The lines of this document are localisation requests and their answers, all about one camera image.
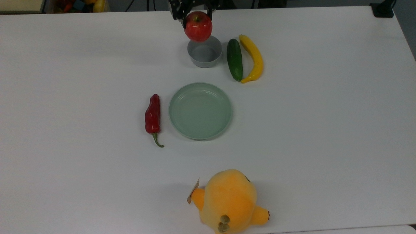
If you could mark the yellow toy fruit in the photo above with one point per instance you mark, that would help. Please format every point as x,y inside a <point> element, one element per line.
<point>99,6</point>

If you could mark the small grey metal bowl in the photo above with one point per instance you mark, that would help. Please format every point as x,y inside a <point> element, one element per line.
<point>204,57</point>

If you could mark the box of colourful toys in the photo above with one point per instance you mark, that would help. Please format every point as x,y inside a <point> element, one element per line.
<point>71,6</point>

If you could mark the wooden board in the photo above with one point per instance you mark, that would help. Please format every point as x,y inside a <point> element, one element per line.
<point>21,6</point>

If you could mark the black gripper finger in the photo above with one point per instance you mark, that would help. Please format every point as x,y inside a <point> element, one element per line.
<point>209,9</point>
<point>177,11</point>

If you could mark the cardboard hang tag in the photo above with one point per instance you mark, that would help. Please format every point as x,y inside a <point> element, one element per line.
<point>193,191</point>

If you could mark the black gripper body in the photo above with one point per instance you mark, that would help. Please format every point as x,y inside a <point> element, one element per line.
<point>195,5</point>

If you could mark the orange plush hamster toy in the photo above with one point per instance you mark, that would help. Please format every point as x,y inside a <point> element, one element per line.
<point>227,201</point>

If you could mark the yellow banana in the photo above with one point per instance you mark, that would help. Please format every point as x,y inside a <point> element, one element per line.
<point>255,57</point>

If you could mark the red chili pepper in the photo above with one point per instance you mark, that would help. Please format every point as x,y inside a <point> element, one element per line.
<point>152,115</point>

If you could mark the green cucumber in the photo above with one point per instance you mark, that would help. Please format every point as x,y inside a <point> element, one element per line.
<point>234,60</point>

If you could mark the red apple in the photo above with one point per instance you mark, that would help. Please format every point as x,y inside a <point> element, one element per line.
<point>198,27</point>

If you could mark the pale green round plate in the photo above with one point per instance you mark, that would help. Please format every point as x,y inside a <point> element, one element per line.
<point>200,110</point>

